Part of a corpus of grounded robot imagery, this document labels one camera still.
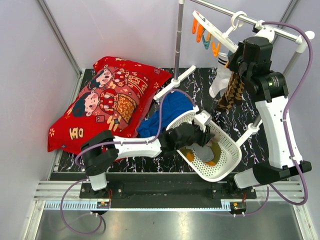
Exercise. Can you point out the white perforated plastic basket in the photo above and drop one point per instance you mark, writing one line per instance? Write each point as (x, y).
(226, 153)

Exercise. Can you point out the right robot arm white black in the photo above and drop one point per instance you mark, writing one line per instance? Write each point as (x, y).
(268, 89)

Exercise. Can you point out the red cartoon print pillow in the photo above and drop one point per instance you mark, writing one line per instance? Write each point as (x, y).
(116, 99)

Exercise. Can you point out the green striped sock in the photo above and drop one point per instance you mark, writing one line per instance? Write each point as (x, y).
(188, 154)
(216, 150)

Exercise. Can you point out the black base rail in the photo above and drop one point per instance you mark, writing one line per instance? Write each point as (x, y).
(125, 185)

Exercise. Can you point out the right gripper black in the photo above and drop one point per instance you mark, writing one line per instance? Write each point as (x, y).
(231, 62)

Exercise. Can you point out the brown yellow diamond sock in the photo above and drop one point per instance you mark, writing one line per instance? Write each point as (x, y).
(233, 94)

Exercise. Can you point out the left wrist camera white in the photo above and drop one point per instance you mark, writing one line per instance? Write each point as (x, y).
(201, 118)

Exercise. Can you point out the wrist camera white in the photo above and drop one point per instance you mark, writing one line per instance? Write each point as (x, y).
(264, 31)
(201, 118)

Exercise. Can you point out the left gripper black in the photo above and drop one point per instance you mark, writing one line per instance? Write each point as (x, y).
(204, 137)

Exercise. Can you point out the white round clip hanger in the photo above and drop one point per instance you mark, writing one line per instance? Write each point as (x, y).
(210, 35)

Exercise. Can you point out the blue towel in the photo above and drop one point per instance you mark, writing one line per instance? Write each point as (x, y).
(174, 105)

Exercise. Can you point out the maroon striped beige sock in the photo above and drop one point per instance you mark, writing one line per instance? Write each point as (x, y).
(214, 140)

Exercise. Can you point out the silver clothes rack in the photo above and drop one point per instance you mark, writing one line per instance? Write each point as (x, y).
(303, 40)

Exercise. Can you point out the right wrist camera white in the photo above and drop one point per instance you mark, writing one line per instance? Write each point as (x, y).
(264, 31)

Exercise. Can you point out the white black striped sock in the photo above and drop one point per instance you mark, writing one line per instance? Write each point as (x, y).
(222, 77)

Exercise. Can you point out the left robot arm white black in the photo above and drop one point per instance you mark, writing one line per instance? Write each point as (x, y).
(101, 151)

